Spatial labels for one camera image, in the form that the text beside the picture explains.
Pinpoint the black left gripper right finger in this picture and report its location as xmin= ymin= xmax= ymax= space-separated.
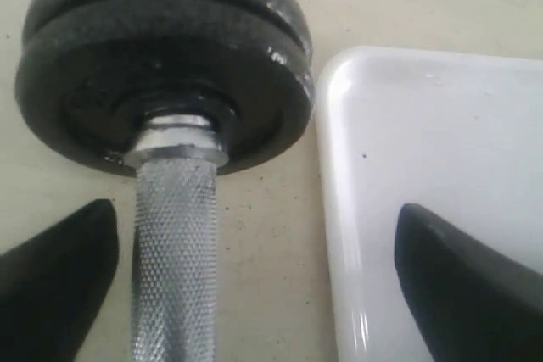
xmin=394 ymin=203 xmax=542 ymax=361

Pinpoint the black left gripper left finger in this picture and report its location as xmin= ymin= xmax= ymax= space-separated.
xmin=1 ymin=199 xmax=118 ymax=361

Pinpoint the chrome threaded dumbbell bar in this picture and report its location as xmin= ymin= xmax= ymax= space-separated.
xmin=125 ymin=114 xmax=227 ymax=361

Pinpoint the white rectangular plastic tray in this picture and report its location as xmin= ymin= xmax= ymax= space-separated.
xmin=316 ymin=47 xmax=542 ymax=361

